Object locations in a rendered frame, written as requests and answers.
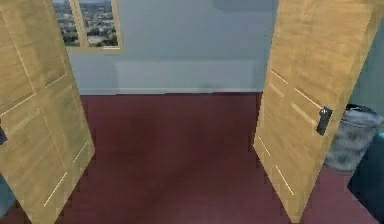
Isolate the light wooden room door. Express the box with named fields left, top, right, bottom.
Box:
left=0, top=0, right=96, bottom=224
left=252, top=0, right=384, bottom=224

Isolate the grey metal bin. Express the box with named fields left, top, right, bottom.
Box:
left=324, top=103, right=384, bottom=172

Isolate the dark blue furniture block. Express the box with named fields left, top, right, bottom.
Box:
left=347, top=131, right=384, bottom=224

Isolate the black door handle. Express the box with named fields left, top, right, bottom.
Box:
left=315, top=106, right=334, bottom=137

